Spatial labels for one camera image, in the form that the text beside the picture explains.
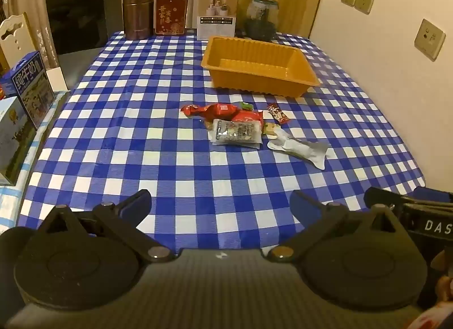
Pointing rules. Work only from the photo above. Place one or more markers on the large red snack packet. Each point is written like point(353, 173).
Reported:
point(221, 111)

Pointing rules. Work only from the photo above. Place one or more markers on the dark red candy packet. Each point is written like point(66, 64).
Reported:
point(278, 113)

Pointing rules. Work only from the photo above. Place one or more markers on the person's right hand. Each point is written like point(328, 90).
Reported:
point(445, 288)

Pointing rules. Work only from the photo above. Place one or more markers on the light blue carton box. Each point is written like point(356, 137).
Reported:
point(14, 138)

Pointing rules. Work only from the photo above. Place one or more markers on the brown metal canister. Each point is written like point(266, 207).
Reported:
point(138, 14)

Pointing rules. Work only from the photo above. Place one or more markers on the blue milk carton box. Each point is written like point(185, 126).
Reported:
point(32, 92)

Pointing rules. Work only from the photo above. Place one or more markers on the blue white checkered tablecloth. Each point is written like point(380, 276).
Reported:
point(141, 159)

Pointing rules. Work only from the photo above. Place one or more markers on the silver white snack packet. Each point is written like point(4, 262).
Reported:
point(300, 147)

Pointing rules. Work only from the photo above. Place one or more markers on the glass jar with dark base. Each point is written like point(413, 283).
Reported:
point(262, 17)

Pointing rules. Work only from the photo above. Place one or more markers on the orange plastic tray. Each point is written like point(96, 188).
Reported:
point(247, 81)

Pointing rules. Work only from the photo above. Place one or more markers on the green candy packet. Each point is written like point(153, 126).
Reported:
point(246, 105)

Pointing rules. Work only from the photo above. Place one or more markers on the large beige wall socket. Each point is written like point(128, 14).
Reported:
point(430, 39)

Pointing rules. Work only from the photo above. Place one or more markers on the small beige snack packet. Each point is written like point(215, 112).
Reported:
point(270, 129)

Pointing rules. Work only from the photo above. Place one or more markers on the red gift box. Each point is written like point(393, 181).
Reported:
point(170, 14)

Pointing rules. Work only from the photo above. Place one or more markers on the white product box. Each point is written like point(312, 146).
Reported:
point(216, 14)

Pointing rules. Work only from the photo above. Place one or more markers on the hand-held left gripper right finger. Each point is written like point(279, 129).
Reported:
point(304, 205)

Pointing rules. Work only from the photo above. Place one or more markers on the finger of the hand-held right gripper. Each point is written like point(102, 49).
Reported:
point(378, 196)
point(431, 193)

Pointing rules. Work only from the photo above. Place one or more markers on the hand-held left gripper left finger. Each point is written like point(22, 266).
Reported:
point(136, 205)

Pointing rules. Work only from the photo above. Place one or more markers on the black glossy appliance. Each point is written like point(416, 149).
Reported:
point(81, 10)

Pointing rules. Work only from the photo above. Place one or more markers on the white chair back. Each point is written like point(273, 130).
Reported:
point(14, 38)

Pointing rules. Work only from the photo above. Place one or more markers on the small white box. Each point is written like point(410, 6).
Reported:
point(56, 79)

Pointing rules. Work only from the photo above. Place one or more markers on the red white patterned clothing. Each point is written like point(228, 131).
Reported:
point(435, 318)

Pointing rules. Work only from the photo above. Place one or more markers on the clear nut packet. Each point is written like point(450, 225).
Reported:
point(233, 133)

